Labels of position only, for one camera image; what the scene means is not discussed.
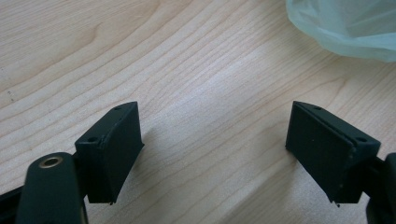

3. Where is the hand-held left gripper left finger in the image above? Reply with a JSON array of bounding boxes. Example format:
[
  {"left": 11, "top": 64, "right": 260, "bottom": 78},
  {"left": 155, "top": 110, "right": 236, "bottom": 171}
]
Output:
[{"left": 74, "top": 101, "right": 145, "bottom": 205}]

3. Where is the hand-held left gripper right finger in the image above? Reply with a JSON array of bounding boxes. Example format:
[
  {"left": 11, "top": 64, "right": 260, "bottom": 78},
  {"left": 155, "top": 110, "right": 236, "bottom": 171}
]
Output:
[{"left": 285, "top": 100, "right": 382, "bottom": 207}]

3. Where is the light green plastic bag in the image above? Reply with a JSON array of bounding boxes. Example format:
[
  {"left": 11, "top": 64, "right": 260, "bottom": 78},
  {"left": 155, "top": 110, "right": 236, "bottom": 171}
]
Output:
[{"left": 285, "top": 0, "right": 396, "bottom": 63}]

